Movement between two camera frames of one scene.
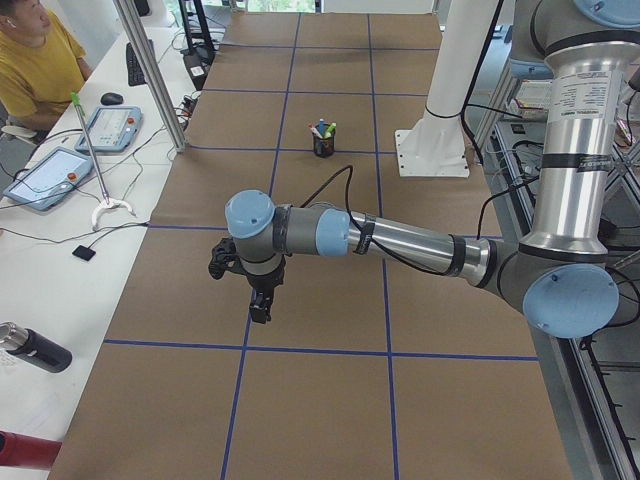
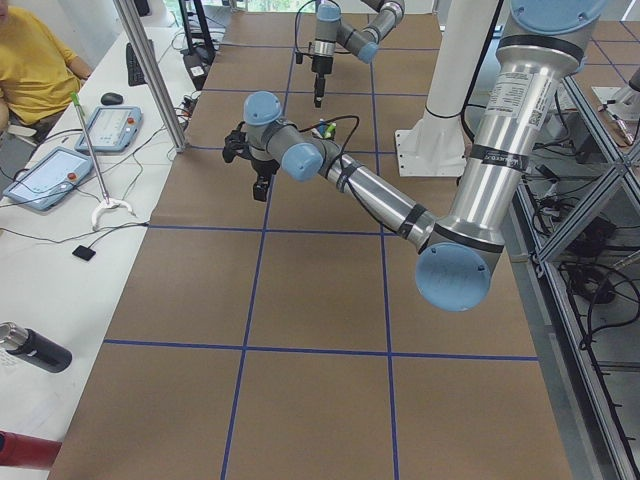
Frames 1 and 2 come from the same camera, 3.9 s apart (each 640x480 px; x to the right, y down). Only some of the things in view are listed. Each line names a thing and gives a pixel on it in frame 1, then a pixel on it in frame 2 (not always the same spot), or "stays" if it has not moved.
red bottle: (27, 451) stays
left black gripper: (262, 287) -> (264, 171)
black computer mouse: (111, 99) stays
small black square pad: (84, 252) stays
